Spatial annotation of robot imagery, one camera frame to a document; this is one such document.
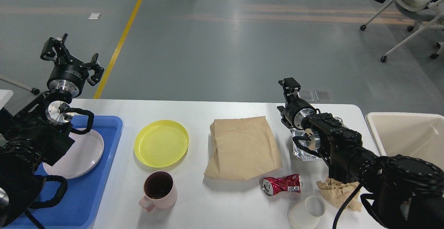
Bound beige plastic bin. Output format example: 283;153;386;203
365;112;444;169

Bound white office chair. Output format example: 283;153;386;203
360;0;443;62

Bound floor outlet plates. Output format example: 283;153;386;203
298;90;332;102

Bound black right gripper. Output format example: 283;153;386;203
277;78;317;129

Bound yellow plate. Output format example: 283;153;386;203
134;120;189;168

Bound pink mug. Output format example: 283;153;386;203
138;171;178;213

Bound crushed red soda can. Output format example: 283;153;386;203
259;174;303;196

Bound white chair leg with caster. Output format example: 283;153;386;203
0;75;40;95

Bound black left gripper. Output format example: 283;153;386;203
40;33;104;97

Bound white paper cup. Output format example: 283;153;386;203
287;196;326;229

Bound brown paper bag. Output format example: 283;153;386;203
204;116;282;180

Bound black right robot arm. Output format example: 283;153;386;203
278;78;444;229

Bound crumpled brown napkin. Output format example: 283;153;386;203
316;177;359;208

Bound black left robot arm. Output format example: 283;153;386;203
0;34;104;229

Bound aluminium foil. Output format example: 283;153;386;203
290;113;344;166

